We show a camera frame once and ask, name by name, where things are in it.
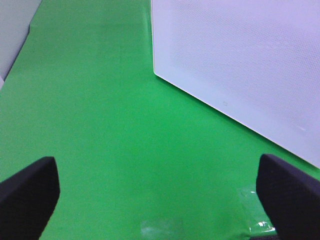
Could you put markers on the green table cloth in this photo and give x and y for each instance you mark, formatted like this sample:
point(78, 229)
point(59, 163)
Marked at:
point(129, 146)

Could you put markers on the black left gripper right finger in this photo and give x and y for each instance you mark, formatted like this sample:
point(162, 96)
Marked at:
point(290, 198)

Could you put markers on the white microwave door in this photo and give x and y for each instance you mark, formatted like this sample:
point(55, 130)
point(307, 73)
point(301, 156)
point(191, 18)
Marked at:
point(256, 61)

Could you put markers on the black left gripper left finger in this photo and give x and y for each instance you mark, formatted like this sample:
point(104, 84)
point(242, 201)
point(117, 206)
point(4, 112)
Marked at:
point(28, 199)

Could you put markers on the clear tape patch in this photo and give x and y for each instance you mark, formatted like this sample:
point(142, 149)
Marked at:
point(162, 229)
point(256, 219)

